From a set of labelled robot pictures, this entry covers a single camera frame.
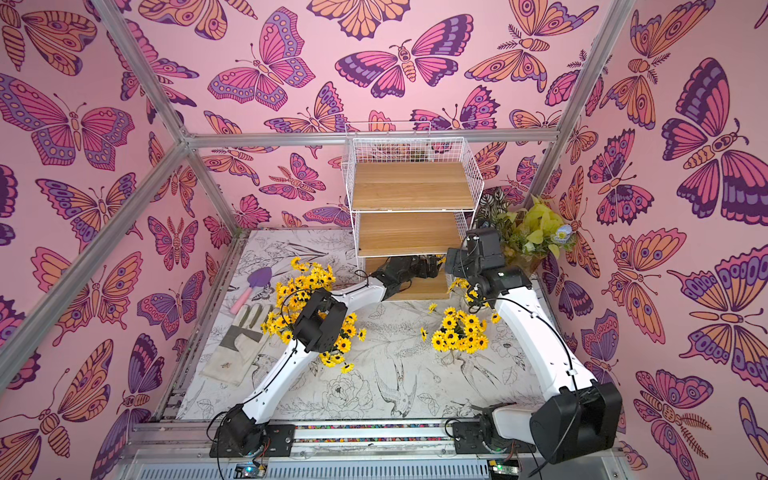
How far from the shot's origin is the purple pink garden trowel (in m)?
0.99

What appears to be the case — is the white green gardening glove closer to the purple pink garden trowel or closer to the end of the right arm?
the purple pink garden trowel

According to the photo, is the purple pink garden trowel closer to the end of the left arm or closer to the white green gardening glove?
the white green gardening glove

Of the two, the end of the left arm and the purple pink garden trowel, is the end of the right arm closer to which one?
the end of the left arm

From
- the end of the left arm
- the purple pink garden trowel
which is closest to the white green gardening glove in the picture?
the purple pink garden trowel
